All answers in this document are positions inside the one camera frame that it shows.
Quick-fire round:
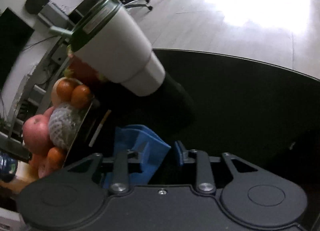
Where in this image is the grey blue waffle sweater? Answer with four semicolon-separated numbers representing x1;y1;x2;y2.
114;125;171;185

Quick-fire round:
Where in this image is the black fruit tray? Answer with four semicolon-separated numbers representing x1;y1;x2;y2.
63;99;116;167

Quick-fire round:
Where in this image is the small orange tangerine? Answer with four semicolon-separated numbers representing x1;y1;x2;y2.
47;146;66;169

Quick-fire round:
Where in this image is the foam netted fruit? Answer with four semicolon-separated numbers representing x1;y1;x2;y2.
48;102;82;149

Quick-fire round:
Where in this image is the large red apple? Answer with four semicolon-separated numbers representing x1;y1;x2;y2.
22;114;53;155

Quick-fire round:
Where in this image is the orange juice bottle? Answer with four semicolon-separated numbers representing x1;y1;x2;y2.
0;152;39;194

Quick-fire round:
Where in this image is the red dragon fruit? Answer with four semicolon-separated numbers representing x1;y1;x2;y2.
64;45;107;83

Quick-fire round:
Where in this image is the white tumbler green lid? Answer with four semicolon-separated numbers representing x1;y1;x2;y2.
50;0;165;96

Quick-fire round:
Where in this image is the right grey tower speaker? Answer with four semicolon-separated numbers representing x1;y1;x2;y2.
37;2;75;29

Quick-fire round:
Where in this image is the black wall television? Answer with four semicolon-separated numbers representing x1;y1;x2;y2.
0;8;34;89

